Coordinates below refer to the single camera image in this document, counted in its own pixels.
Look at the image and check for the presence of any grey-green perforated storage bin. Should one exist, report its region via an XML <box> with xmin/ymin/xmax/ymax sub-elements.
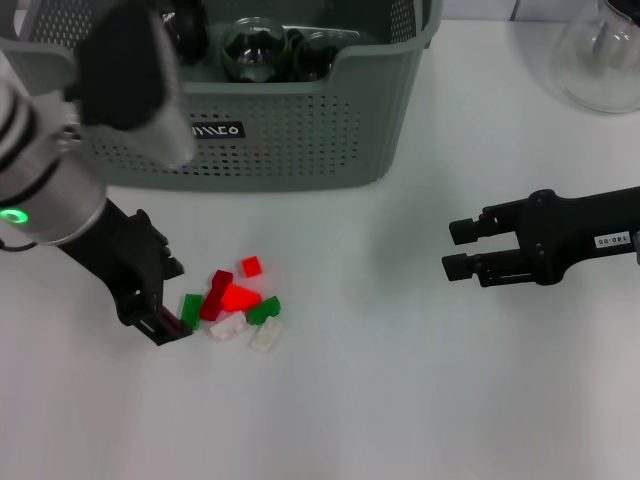
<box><xmin>0</xmin><ymin>0</ymin><xmax>444</xmax><ymax>194</ymax></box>

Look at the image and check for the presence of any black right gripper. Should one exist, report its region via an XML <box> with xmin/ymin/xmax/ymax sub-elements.
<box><xmin>441</xmin><ymin>185</ymin><xmax>640</xmax><ymax>288</ymax></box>

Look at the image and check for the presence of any clear glass carafe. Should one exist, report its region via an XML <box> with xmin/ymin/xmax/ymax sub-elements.
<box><xmin>548</xmin><ymin>0</ymin><xmax>640</xmax><ymax>115</ymax></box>

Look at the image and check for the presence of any dark red long brick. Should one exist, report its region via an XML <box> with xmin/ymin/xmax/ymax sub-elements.
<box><xmin>199</xmin><ymin>269</ymin><xmax>234</xmax><ymax>322</ymax></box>

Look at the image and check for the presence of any bright red large brick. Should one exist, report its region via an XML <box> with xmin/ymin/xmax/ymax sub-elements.
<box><xmin>220</xmin><ymin>283</ymin><xmax>263</xmax><ymax>315</ymax></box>

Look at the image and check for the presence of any white building brick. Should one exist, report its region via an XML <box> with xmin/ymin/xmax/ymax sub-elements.
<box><xmin>208</xmin><ymin>312</ymin><xmax>248</xmax><ymax>344</ymax></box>

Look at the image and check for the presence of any left arm cable with connector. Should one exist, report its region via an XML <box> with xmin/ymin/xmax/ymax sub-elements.
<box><xmin>0</xmin><ymin>234</ymin><xmax>37</xmax><ymax>252</ymax></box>

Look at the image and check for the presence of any white building plate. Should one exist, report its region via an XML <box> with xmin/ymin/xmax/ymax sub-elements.
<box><xmin>248</xmin><ymin>318</ymin><xmax>287</xmax><ymax>356</ymax></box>

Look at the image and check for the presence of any green building brick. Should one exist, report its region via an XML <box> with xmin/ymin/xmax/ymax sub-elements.
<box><xmin>246</xmin><ymin>295</ymin><xmax>283</xmax><ymax>326</ymax></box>
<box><xmin>179</xmin><ymin>294</ymin><xmax>205</xmax><ymax>332</ymax></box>

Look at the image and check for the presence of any glass teacup with black sleeve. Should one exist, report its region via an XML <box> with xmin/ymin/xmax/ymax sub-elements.
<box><xmin>287</xmin><ymin>28</ymin><xmax>362</xmax><ymax>82</ymax></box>
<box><xmin>221</xmin><ymin>16</ymin><xmax>292</xmax><ymax>85</ymax></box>
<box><xmin>164</xmin><ymin>0</ymin><xmax>211</xmax><ymax>64</ymax></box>

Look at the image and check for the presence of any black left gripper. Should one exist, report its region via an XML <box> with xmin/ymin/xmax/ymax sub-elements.
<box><xmin>57</xmin><ymin>196</ymin><xmax>195</xmax><ymax>348</ymax></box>

